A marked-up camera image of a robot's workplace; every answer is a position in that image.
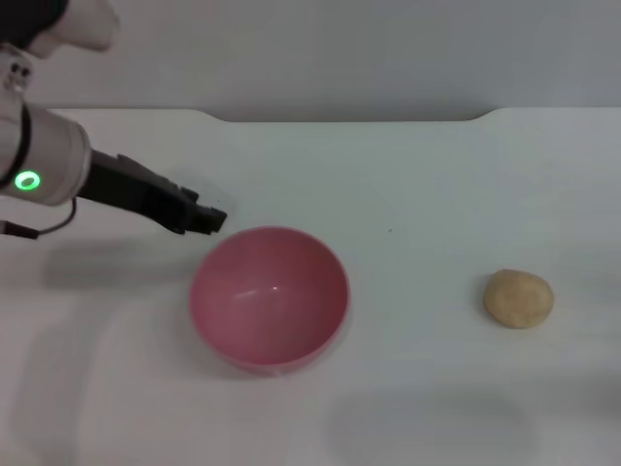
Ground left arm cable with plug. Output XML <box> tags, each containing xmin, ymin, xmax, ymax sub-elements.
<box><xmin>0</xmin><ymin>196</ymin><xmax>79</xmax><ymax>241</ymax></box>

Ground round tan egg yolk pastry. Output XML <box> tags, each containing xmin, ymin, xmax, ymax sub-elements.
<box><xmin>482</xmin><ymin>268</ymin><xmax>555</xmax><ymax>331</ymax></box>

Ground pink plastic bowl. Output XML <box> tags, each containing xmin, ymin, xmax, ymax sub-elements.
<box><xmin>188</xmin><ymin>225</ymin><xmax>351</xmax><ymax>380</ymax></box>

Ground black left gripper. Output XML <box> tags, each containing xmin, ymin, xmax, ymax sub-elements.
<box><xmin>77</xmin><ymin>149</ymin><xmax>229</xmax><ymax>237</ymax></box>

